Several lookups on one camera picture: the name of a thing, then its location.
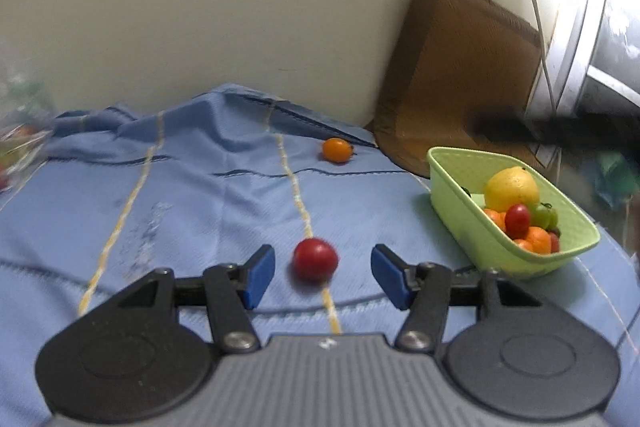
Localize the brown seat cushion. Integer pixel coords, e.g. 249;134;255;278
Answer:
364;0;557;180

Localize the blue striped blanket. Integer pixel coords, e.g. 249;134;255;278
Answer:
0;81;640;427

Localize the yellow lemon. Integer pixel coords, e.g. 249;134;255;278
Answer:
483;167;541;213

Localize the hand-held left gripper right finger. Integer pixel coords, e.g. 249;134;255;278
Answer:
371;243;581;354

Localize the light green plastic basket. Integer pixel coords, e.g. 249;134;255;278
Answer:
427;146;601;281

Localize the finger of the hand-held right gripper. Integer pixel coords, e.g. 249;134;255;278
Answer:
472;111;548;146

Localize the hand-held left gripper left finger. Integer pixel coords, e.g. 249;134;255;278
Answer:
75;244;277;355

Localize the white power cable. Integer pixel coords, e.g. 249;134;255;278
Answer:
519;0;560;120

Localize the small orange tomato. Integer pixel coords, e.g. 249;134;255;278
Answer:
321;137;357;166

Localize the mandarin orange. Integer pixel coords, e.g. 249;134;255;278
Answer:
482;207;508;232
520;226;553;256

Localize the clear plastic bag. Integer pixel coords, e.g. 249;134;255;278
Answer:
0;41;57;195

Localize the green tomato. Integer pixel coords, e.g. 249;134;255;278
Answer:
530;202;560;231

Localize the metal window frame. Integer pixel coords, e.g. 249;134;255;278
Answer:
524;0;640;118

